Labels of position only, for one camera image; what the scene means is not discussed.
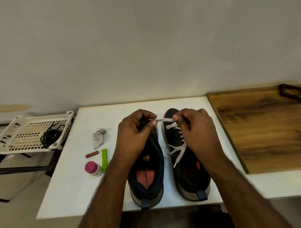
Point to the person's left forearm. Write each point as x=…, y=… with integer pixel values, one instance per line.
x=106, y=199

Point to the small red stick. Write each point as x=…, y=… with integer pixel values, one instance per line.
x=91, y=154

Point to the pink capped white bottle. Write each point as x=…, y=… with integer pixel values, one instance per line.
x=92, y=167

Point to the grey shoelace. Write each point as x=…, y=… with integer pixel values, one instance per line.
x=177, y=148

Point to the person's right forearm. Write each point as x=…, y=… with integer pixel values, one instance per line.
x=247, y=197

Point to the person's right hand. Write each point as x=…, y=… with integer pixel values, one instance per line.
x=202, y=134

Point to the dark sneaker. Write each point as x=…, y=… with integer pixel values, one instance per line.
x=193, y=181
x=146, y=185

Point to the green marker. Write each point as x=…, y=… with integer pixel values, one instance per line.
x=104, y=159

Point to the white perforated plastic tray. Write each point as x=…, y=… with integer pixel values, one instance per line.
x=23, y=135

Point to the black shoelace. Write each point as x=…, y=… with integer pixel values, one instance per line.
x=56, y=127
x=49, y=137

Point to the wooden board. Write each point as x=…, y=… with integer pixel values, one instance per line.
x=263, y=127

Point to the black metal rack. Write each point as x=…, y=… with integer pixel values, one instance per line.
x=26, y=164

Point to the crumpled white paper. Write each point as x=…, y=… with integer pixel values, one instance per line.
x=98, y=137

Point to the person's left hand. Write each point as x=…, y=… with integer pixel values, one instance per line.
x=131, y=138

